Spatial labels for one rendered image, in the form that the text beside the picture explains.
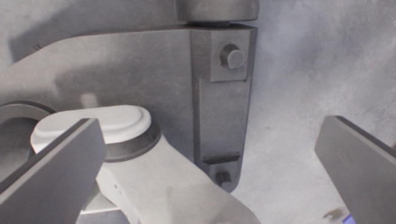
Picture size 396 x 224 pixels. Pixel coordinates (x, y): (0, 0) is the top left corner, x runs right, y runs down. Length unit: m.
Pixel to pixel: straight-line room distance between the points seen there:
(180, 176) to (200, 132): 0.23
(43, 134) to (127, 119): 0.14
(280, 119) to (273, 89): 0.15
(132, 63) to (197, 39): 0.15
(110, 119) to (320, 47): 0.72
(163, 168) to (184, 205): 0.09
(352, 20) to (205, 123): 0.66
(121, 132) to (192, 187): 0.14
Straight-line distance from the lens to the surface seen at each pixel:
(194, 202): 0.25
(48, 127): 0.40
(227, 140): 0.56
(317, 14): 0.80
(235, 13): 0.44
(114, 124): 0.35
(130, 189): 0.30
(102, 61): 0.47
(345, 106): 1.07
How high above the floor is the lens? 0.61
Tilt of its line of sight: 60 degrees down
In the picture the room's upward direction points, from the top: 158 degrees clockwise
